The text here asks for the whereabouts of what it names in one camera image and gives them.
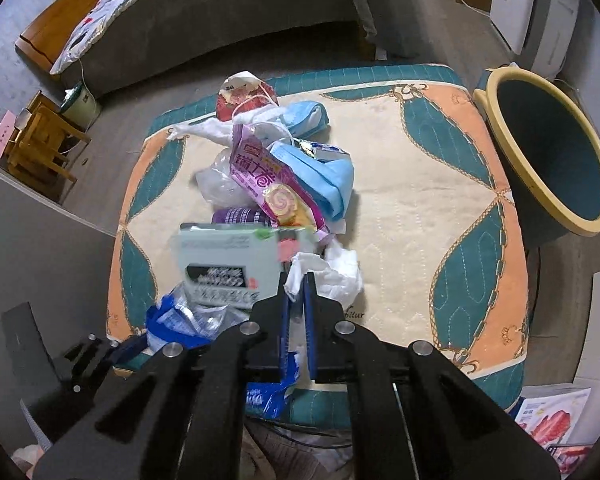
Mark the pink paper sheet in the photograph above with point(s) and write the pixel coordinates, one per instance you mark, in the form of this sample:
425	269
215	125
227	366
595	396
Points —
2	132

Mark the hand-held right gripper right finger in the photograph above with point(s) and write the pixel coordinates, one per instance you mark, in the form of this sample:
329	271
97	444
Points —
310	330

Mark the pale green cardboard box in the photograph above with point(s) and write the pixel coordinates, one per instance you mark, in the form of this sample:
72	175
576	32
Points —
220	255

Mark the wooden headboard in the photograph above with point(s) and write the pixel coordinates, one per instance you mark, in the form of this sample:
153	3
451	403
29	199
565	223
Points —
45	35

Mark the blue white plastic wrapper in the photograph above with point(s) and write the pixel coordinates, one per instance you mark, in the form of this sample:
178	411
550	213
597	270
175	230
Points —
180	320
267	395

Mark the teal and orange quilted mat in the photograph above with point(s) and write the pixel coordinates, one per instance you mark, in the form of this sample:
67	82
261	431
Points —
405	200

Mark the floral quilt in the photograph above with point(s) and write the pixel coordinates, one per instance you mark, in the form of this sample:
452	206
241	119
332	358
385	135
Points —
105	10

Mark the wooden chair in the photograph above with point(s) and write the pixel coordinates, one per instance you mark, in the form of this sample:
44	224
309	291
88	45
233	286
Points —
40	135

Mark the blue face mask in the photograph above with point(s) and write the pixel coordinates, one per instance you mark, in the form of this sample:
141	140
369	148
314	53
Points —
307	115
330	180

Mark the small blue white packet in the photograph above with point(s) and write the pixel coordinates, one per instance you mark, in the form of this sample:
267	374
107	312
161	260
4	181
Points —
330	150

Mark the teal bin with yellow rim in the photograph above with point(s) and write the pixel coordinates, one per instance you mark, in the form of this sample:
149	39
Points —
545	160

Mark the purple snack packet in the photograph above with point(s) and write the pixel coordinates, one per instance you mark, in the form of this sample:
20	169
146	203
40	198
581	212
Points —
260	175

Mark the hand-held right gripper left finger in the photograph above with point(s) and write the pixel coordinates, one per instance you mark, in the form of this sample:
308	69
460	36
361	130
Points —
283	340

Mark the green and white pot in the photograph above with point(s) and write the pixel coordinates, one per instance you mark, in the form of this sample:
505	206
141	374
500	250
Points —
82	107

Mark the glossy magazine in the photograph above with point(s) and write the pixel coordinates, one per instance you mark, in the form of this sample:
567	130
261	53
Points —
550	410

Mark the clear plastic bag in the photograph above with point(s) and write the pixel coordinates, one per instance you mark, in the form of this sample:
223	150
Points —
215	177

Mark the dark purple packet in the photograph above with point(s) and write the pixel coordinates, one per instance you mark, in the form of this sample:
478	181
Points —
240	216

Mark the grey hanging blanket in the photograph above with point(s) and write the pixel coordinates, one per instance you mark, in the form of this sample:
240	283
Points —
375	10

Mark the bed with grey cover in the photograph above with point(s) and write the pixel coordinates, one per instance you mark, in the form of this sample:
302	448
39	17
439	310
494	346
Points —
205	25

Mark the long white crumpled tissue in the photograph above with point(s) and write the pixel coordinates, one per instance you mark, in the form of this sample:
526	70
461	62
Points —
205	132

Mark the red and white snack packet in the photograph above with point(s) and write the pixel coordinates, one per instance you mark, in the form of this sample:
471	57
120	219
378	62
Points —
235	100

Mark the white air purifier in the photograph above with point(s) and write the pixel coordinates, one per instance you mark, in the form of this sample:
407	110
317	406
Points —
520	0

